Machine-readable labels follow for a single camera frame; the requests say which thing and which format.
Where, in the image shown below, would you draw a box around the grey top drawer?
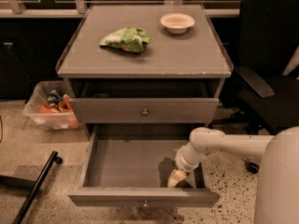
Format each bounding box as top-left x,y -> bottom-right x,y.
70,79 -> 218,123

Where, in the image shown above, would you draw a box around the metal window railing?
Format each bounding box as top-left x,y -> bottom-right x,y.
0,0 -> 244,19

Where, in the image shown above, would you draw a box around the black metal stand leg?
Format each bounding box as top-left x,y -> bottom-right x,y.
0,151 -> 63,224

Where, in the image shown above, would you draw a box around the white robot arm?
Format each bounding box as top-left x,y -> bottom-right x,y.
168,126 -> 299,224

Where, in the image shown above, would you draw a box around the white paper bowl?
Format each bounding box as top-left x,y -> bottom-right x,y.
160,13 -> 195,35

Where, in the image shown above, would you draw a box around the grey drawer cabinet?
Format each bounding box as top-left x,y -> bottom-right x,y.
58,5 -> 233,134

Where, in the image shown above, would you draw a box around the grey drawer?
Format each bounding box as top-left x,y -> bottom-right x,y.
68,124 -> 219,208
70,79 -> 218,123

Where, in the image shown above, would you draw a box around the black office chair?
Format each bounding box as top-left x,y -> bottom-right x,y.
211,0 -> 299,175

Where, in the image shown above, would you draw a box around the clear plastic storage bin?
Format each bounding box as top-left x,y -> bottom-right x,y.
22,81 -> 81,130

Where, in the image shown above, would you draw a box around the green chip bag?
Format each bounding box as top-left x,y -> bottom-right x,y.
99,27 -> 150,53

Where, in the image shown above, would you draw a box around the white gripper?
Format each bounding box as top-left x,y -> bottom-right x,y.
167,143 -> 200,188

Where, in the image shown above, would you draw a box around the orange items in bin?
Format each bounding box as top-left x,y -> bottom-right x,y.
39,90 -> 72,113

